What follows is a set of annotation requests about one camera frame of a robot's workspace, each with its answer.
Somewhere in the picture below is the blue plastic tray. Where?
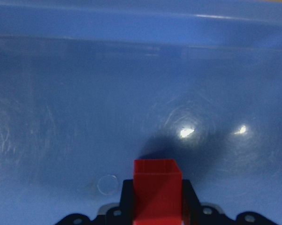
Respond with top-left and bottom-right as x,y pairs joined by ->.
0,0 -> 282,225

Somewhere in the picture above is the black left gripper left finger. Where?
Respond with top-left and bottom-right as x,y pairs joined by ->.
119,180 -> 134,225

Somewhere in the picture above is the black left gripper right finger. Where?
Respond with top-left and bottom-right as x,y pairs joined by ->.
182,180 -> 201,225

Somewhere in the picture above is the red block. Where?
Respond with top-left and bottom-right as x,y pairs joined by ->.
133,159 -> 182,225

